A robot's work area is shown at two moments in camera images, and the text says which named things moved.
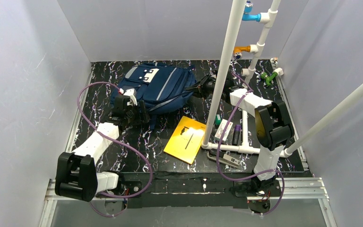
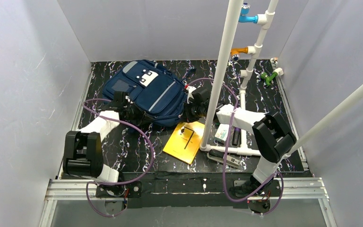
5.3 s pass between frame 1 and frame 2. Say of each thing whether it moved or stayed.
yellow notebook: stayed
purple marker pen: stayed
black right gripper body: moved
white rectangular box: stayed
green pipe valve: stayed
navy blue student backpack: moved
